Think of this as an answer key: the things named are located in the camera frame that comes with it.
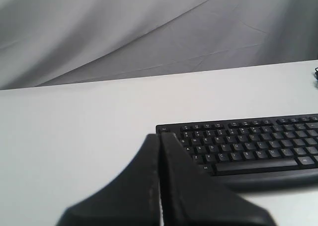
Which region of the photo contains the grey backdrop cloth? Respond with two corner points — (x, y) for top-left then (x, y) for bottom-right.
(0, 0), (318, 89)

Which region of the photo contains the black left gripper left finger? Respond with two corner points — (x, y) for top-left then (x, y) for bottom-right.
(58, 134), (161, 226)

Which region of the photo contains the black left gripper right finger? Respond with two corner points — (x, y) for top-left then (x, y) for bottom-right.
(159, 133), (276, 226)

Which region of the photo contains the black acer keyboard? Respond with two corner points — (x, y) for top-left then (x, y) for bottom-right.
(156, 114), (318, 191)

